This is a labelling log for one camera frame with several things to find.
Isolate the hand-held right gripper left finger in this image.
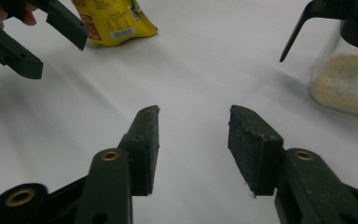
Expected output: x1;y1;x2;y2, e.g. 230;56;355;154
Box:
117;105;161;197

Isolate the white table mat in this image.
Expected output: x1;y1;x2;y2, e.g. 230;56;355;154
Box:
0;0;358;224

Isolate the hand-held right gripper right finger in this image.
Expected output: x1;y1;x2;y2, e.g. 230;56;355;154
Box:
227;105;285;197

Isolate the black cup with cream contents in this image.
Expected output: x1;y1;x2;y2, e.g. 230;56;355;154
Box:
279;0;358;120

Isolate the yellow seasoning refill pouch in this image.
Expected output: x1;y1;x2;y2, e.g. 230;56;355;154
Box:
71;0;158;48

